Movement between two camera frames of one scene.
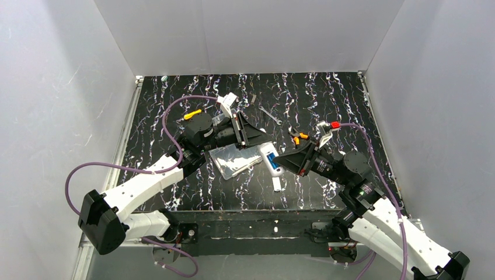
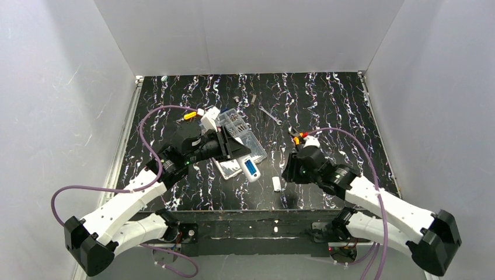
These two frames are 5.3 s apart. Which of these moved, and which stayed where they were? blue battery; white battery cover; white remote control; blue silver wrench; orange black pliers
Moved: white remote control; blue battery
Stayed: blue silver wrench; white battery cover; orange black pliers
